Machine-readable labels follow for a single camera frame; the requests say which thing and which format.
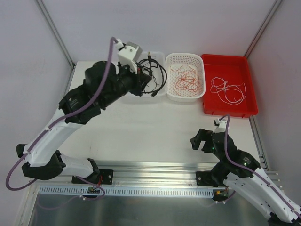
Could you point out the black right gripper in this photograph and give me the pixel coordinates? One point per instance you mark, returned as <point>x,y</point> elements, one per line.
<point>202,140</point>

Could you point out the round white perforated basket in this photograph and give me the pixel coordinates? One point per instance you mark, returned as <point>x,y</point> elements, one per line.
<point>185,77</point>

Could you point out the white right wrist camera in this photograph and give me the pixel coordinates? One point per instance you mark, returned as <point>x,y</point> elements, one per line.
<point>220,125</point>

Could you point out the rectangular white perforated basket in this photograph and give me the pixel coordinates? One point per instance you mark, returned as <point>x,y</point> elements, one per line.
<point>158,79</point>

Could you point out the aluminium rail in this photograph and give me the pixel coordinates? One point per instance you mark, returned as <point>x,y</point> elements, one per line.
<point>154,174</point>

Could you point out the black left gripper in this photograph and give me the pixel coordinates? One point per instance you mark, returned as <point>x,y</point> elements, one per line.
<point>138,83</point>

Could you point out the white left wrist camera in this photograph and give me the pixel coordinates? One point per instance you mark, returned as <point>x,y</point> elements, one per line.
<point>128,54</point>

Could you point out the red plastic tray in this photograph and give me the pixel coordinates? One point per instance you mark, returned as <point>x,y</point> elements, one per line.
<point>229,86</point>

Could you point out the white slotted cable duct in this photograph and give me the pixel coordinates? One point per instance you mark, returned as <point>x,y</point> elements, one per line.
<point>128,191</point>

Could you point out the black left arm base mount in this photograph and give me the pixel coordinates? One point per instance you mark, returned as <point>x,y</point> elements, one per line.
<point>102,176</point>

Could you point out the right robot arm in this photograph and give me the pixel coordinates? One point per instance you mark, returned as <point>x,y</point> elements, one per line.
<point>240,171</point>

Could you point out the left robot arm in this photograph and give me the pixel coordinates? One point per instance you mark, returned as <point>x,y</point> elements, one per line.
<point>104,83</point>

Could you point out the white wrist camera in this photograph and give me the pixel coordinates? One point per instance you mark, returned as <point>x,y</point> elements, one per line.
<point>128,54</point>
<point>220,125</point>

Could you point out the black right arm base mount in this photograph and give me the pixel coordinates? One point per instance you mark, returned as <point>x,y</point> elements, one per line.
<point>205,178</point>

